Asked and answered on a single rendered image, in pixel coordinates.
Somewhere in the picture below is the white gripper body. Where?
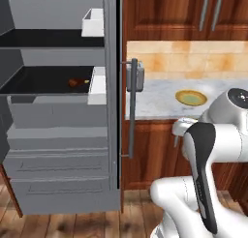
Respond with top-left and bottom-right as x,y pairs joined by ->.
171,116 -> 199,137

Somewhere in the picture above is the grey fridge door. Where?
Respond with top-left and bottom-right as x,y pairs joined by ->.
103,0 -> 123,214

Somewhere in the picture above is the brown wooden cupboard door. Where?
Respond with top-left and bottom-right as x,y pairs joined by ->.
122,0 -> 211,42
210,0 -> 248,42

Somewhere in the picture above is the brown steak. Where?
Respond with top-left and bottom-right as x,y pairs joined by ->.
68,77 -> 80,88

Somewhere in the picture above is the grey fridge drawer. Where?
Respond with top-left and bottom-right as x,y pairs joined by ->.
6,125 -> 109,151
7,94 -> 109,130

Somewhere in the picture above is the black fridge shelf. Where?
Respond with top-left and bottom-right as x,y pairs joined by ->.
0,28 -> 106,50
0,65 -> 95,96

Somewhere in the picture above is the grey fridge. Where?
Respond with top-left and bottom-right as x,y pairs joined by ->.
0,0 -> 122,217

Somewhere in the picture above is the yellow green plate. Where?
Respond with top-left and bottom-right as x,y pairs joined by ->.
174,89 -> 208,107

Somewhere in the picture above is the brown wooden base cupboard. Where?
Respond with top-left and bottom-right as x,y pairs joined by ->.
121,118 -> 248,217

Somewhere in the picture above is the grey box appliance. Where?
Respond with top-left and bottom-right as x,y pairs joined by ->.
126,61 -> 145,93

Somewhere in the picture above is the grey freezer drawer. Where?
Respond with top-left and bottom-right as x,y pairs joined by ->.
2,147 -> 110,180
9,175 -> 121,217

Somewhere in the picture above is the grey fridge door handle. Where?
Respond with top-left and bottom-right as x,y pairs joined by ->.
121,58 -> 139,160

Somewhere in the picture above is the grey cupboard handle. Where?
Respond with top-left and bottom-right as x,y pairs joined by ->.
210,0 -> 224,32
199,0 -> 210,32

